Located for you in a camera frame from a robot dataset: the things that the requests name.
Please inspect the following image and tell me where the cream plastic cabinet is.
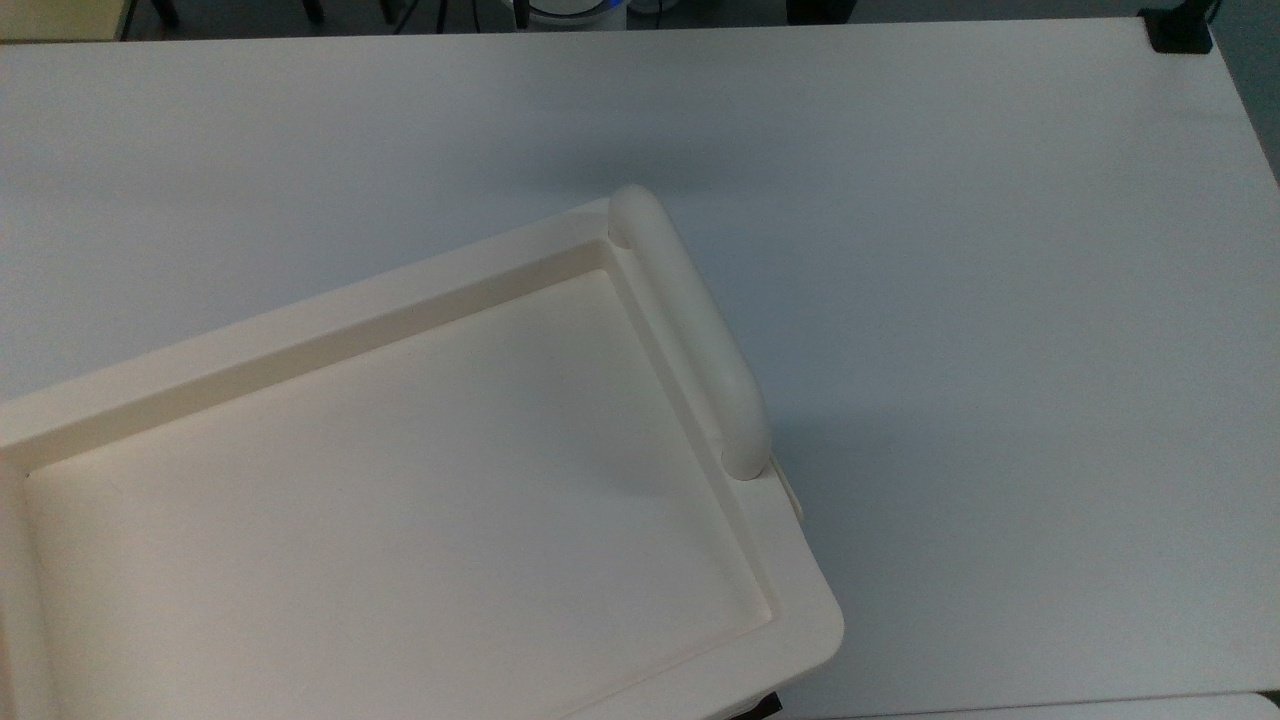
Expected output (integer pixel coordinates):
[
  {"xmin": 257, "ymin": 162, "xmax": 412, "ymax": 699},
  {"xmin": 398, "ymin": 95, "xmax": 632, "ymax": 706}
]
[{"xmin": 0, "ymin": 197, "xmax": 846, "ymax": 720}]

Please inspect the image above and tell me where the blue and white round object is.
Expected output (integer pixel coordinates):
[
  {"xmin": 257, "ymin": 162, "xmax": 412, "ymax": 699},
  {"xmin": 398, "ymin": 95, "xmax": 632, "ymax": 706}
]
[{"xmin": 515, "ymin": 0, "xmax": 631, "ymax": 31}]

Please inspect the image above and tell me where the dark box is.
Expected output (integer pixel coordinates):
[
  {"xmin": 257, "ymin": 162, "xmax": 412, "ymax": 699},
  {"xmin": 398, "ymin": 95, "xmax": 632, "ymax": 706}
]
[{"xmin": 785, "ymin": 0, "xmax": 861, "ymax": 26}]

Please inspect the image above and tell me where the black table clamp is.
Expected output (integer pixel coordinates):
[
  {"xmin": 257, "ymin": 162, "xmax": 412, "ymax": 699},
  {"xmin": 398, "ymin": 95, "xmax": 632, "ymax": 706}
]
[{"xmin": 1140, "ymin": 0, "xmax": 1216, "ymax": 55}]

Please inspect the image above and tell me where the beige wooden board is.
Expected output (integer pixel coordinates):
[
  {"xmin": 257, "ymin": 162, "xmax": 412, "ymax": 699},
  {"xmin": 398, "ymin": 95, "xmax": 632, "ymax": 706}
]
[{"xmin": 0, "ymin": 0, "xmax": 136, "ymax": 43}]

